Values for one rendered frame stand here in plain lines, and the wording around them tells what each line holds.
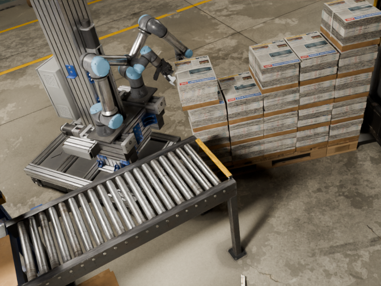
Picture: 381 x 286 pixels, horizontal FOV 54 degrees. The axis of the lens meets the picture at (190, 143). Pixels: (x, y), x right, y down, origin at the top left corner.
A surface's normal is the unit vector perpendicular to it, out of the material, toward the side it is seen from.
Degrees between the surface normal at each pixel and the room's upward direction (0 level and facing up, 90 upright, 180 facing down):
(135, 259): 0
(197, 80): 2
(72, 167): 0
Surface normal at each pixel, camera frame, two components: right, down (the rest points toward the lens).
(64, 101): -0.42, 0.65
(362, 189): -0.14, -0.73
